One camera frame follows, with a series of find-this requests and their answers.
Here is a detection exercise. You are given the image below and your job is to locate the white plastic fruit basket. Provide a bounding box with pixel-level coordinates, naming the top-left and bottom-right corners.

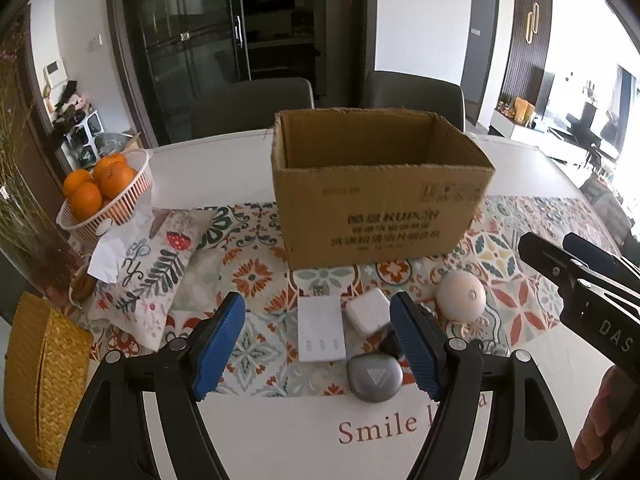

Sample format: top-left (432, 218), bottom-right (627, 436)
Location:
top-left (56, 149), bottom-right (153, 233)

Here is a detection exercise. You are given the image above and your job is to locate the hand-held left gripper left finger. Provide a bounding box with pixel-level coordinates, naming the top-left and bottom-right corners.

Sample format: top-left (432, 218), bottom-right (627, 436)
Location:
top-left (55, 291), bottom-right (247, 480)

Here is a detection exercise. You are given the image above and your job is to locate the cardboard box with plastic bag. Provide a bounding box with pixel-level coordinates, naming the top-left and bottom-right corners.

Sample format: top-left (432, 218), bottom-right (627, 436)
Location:
top-left (95, 132), bottom-right (143, 156)

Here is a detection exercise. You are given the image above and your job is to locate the brown round object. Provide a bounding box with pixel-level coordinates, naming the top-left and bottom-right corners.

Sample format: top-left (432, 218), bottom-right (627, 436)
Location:
top-left (70, 265), bottom-right (98, 306)

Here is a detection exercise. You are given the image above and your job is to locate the white egg-shaped device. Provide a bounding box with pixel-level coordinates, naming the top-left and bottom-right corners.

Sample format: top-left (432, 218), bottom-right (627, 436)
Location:
top-left (436, 270), bottom-right (487, 320)

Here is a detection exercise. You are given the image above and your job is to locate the grey earbud case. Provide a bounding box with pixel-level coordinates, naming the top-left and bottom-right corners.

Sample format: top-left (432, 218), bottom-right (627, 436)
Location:
top-left (346, 353), bottom-right (402, 403)

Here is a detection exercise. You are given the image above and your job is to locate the floral patterned table runner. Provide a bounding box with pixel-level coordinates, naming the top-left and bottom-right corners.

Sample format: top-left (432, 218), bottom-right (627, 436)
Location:
top-left (87, 195), bottom-right (623, 398)

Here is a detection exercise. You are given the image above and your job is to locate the white low cabinet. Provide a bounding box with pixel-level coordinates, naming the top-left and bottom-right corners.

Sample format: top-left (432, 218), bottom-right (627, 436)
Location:
top-left (490, 110), bottom-right (591, 161)

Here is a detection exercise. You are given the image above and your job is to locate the person's right hand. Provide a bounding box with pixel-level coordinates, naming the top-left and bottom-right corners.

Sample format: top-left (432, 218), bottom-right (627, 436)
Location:
top-left (572, 365), bottom-right (619, 470)

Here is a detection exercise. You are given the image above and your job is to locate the dark slatted wall panel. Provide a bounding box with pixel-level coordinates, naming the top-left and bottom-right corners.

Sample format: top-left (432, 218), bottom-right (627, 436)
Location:
top-left (500, 0), bottom-right (553, 106)

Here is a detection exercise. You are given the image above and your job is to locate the white shoe rack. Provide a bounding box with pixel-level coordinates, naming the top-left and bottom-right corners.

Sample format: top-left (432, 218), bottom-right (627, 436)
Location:
top-left (62, 110), bottom-right (103, 171)

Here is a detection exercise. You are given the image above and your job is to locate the brown cardboard box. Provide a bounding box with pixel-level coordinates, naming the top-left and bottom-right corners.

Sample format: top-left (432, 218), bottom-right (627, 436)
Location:
top-left (271, 108), bottom-right (496, 271)

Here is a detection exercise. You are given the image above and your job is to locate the yellow woven box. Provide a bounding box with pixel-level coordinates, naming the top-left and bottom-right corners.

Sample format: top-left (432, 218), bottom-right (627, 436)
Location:
top-left (5, 292), bottom-right (93, 468)

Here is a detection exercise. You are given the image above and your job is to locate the printed fabric tissue cover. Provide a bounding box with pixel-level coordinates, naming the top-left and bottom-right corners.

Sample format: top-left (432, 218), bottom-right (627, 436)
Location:
top-left (82, 207), bottom-right (231, 351)

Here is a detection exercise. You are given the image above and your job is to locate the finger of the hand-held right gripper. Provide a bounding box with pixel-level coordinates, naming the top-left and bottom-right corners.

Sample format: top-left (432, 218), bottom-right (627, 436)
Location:
top-left (517, 232), bottom-right (601, 306)
top-left (562, 232), bottom-right (640, 291)

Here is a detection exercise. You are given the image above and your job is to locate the white intercom panel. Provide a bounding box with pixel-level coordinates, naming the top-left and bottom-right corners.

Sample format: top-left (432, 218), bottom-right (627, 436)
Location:
top-left (42, 60), bottom-right (66, 88)

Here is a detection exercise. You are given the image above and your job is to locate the white square charger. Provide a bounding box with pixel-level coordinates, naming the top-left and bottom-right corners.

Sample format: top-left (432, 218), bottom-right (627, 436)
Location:
top-left (342, 290), bottom-right (392, 336)

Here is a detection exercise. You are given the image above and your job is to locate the white tissue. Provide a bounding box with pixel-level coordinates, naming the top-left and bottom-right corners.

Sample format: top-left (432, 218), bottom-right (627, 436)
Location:
top-left (87, 235), bottom-right (128, 281)

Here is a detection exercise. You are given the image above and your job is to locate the dark interior door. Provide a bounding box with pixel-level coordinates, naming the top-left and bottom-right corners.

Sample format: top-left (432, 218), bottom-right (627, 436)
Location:
top-left (460, 0), bottom-right (501, 126)

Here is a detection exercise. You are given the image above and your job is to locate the white power socket adapter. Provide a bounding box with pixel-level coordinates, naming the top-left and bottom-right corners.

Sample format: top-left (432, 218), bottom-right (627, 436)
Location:
top-left (292, 268), bottom-right (351, 362)

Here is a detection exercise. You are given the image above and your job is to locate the clutter pile on rack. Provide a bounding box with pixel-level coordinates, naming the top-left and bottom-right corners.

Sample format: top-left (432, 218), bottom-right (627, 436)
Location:
top-left (52, 80), bottom-right (93, 126)

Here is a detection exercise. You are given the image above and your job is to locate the glass vase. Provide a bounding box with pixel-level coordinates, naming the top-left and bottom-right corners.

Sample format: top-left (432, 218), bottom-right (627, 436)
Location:
top-left (0, 180), bottom-right (76, 306)

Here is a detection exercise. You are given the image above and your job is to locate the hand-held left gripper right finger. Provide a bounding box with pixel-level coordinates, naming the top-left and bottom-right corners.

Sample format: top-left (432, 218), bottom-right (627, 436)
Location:
top-left (389, 290), bottom-right (583, 480)

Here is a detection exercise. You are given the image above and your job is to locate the dark sliding glass door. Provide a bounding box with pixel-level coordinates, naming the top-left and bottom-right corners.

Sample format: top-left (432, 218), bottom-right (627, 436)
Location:
top-left (107, 0), bottom-right (376, 146)

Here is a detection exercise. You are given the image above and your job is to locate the dark grey dining chair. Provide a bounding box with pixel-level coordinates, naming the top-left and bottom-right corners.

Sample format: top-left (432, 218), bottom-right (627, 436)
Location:
top-left (191, 77), bottom-right (315, 140)
top-left (362, 71), bottom-right (466, 133)

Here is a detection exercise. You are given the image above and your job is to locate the small black device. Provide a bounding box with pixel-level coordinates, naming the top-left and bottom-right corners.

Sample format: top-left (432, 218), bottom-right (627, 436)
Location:
top-left (379, 307), bottom-right (438, 361)

